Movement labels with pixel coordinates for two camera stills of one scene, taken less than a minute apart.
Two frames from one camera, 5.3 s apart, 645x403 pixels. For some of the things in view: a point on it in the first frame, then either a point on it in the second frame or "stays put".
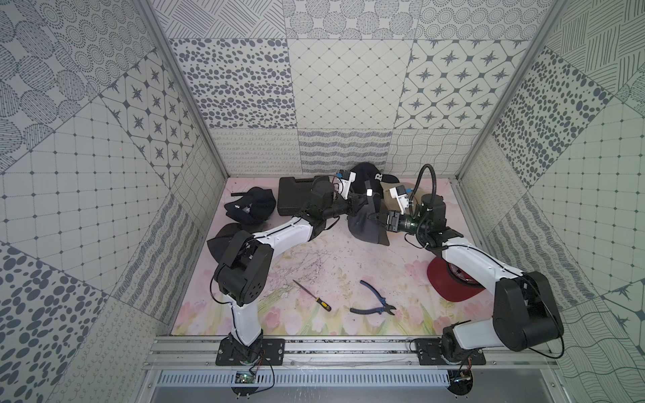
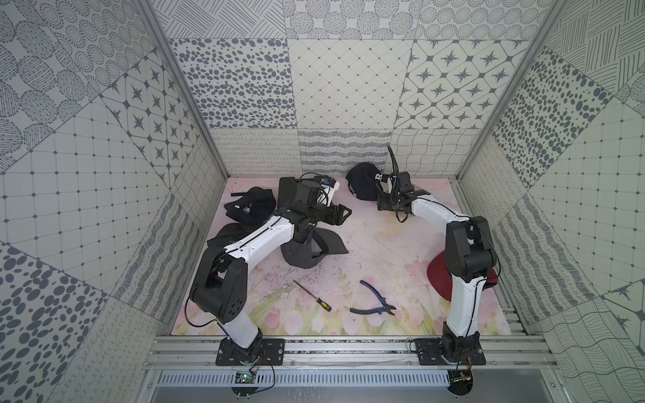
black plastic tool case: x=292 y=195 stays put
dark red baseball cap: x=451 y=282 stays put
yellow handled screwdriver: x=322 y=302 stays put
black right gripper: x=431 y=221 → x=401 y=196
